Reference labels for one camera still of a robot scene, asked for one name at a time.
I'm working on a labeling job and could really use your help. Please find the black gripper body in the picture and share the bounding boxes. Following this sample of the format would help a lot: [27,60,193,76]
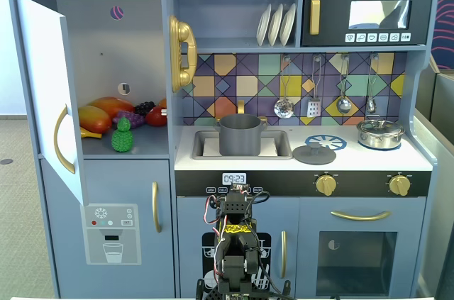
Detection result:
[218,191,255,225]

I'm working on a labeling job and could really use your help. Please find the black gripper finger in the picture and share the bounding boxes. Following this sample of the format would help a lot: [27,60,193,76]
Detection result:
[252,190,270,206]

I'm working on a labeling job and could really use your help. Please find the green toy pineapple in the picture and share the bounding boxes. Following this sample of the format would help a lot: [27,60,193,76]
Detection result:
[111,117,135,153]

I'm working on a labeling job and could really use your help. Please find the blue-gray cabinet door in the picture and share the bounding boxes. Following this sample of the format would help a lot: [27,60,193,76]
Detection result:
[16,0,89,207]

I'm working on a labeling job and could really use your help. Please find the digital clock display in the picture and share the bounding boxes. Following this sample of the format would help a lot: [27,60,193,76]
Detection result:
[222,172,248,185]

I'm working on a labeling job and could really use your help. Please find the gray sink basin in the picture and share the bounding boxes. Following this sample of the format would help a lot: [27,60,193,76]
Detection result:
[192,130,293,161]

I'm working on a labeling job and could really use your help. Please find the gray pot lid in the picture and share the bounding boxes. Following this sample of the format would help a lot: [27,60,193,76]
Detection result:
[292,144,337,165]

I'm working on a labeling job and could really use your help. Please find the gray pot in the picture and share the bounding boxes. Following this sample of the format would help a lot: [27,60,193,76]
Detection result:
[214,113,269,157]

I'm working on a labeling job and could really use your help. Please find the gold stove knob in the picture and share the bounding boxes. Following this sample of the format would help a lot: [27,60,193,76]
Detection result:
[388,174,412,196]
[315,174,338,196]

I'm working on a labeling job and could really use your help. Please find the oven door with window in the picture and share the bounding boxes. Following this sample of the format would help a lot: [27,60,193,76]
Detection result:
[298,196,426,297]

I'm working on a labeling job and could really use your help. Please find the steel slotted spoon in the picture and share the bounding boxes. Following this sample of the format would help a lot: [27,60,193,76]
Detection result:
[273,54,295,119]

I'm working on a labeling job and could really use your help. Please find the blue burner disc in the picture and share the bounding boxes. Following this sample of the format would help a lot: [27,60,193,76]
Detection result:
[304,134,348,152]

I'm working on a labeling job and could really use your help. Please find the blue-gray toy kitchen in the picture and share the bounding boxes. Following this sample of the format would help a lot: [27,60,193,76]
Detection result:
[7,0,441,299]

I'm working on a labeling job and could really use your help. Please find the steel slotted spatula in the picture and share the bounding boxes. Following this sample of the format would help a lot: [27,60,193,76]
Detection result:
[306,54,323,118]

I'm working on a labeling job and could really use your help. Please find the steel ladle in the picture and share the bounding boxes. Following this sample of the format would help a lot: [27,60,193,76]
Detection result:
[336,53,353,115]

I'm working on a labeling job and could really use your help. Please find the fridge door with ice dispenser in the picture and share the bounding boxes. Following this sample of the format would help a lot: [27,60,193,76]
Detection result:
[40,159,175,299]

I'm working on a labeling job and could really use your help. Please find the red toy apple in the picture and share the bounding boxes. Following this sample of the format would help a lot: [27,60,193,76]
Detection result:
[145,106,168,128]

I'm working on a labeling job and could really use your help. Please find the shiny steel pot lid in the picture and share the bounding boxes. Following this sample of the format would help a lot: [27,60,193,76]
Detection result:
[357,118,404,135]

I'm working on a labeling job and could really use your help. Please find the purple toy grapes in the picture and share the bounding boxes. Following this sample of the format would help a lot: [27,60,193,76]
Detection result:
[112,110,146,128]

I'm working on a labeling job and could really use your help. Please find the black toy grapes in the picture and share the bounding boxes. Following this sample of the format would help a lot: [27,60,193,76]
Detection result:
[133,101,157,116]

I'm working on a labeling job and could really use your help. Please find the red-orange toy mango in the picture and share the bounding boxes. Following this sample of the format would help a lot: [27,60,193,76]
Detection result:
[87,96,135,120]

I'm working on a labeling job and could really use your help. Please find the yellow toy banana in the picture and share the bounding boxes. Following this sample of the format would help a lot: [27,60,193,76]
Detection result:
[79,126,103,140]

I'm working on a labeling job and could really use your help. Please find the white toy plate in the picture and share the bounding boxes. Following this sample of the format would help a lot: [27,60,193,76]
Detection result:
[267,3,284,47]
[256,3,272,48]
[279,3,297,47]

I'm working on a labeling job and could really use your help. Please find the orange-yellow toy mango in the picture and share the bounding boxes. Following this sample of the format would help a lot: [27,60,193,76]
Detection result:
[78,105,113,134]

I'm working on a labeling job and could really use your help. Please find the gold toy telephone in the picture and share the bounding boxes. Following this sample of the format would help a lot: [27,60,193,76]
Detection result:
[168,15,198,94]

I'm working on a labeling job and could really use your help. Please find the black toy microwave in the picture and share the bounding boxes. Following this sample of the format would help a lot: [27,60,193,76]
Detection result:
[301,0,434,48]

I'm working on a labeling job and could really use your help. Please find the gray partition panel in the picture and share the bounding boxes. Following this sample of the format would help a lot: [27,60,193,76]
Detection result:
[413,62,454,300]

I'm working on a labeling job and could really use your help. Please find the straight gold door handle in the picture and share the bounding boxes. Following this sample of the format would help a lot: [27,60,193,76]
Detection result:
[152,182,162,233]
[280,230,287,279]

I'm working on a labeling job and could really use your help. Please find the gold oven handle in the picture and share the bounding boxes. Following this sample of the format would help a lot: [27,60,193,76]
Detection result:
[330,210,392,222]

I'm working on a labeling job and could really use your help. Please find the gold microwave handle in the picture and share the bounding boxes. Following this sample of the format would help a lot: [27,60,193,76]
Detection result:
[309,0,321,35]

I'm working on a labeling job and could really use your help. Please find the curved gold door handle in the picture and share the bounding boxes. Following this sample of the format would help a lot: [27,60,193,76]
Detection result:
[53,104,77,174]

